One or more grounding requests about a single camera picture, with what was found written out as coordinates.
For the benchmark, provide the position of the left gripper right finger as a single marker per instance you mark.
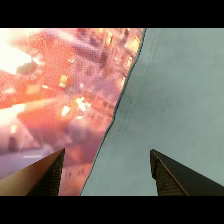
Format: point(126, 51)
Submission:
point(176, 181)

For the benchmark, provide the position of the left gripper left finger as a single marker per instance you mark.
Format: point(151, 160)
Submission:
point(36, 178)

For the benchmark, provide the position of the light blue garment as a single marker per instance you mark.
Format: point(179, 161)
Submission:
point(173, 100)

